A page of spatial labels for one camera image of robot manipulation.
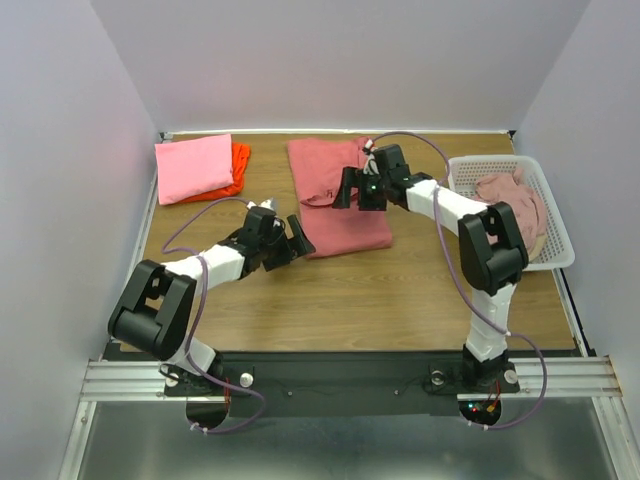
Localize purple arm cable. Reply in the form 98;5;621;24
160;197;267;435
367;130;549;431

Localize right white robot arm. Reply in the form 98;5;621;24
332;141;529;390

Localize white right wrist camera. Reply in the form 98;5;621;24
362;139;379;175

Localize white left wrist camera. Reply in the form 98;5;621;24
246;197;278;212

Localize dusty red t shirt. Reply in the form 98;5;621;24
287;137;393;258

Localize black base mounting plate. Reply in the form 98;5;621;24
160;351;520;422

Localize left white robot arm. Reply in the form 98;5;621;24
107;205;315;397

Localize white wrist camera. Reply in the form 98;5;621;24
246;197;278;212
362;139;379;175

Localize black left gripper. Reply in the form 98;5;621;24
259;216;315;272

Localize folded orange t shirt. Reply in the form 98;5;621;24
180;142;251;204

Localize folded light pink t shirt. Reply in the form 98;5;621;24
155;134;234;206

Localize pale pink clothes in basket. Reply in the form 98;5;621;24
474;168;547;261

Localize aluminium frame rail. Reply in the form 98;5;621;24
57;144;624;480

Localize white plastic laundry basket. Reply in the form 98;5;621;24
448;155;575;271

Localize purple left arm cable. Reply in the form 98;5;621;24
160;197;267;435

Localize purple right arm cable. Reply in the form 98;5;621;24
367;130;549;431

